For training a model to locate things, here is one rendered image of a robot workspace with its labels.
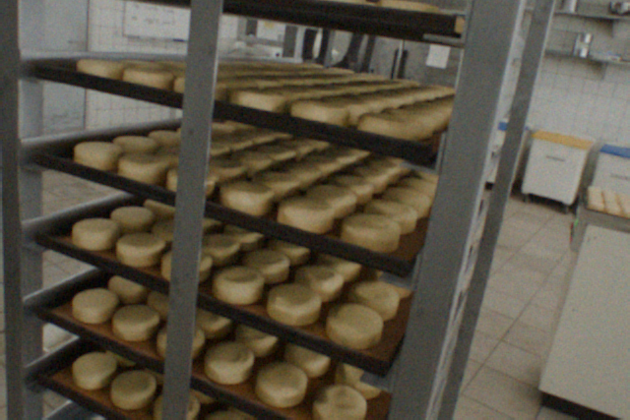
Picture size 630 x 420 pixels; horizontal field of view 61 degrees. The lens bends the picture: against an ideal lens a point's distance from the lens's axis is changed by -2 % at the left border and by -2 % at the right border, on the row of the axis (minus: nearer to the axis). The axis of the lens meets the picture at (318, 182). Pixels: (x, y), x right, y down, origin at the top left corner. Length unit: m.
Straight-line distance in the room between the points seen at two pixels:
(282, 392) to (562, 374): 2.08
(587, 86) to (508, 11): 6.08
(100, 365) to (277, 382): 0.26
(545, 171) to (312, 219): 5.48
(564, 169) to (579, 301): 3.55
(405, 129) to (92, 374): 0.48
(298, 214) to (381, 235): 0.07
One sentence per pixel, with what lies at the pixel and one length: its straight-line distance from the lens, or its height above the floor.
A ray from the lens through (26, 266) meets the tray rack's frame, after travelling 0.68.
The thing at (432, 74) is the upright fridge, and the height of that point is 1.15.
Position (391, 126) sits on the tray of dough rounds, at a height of 1.33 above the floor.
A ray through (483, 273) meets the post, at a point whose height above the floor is 1.01.
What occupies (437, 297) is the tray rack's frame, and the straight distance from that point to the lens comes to 0.41.
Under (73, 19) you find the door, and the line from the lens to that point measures 5.14.
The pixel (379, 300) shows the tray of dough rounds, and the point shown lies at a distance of 0.54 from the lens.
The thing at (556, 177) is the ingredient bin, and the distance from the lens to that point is 5.89.
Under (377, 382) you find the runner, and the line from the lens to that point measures 0.46.
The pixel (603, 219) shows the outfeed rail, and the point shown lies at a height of 0.87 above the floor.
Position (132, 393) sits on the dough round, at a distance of 0.68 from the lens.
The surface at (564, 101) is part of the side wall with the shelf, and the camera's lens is 6.48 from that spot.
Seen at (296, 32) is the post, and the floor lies 1.38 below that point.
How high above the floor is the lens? 1.39
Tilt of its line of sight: 15 degrees down
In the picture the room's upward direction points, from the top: 8 degrees clockwise
